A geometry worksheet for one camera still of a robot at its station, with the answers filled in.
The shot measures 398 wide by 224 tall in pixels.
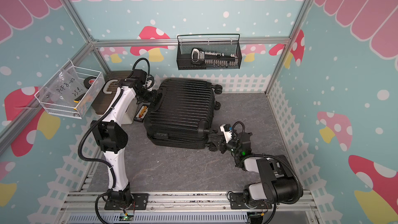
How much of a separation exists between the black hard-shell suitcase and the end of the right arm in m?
0.03

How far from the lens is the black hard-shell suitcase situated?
0.79m

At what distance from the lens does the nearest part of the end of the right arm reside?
2.54 ft
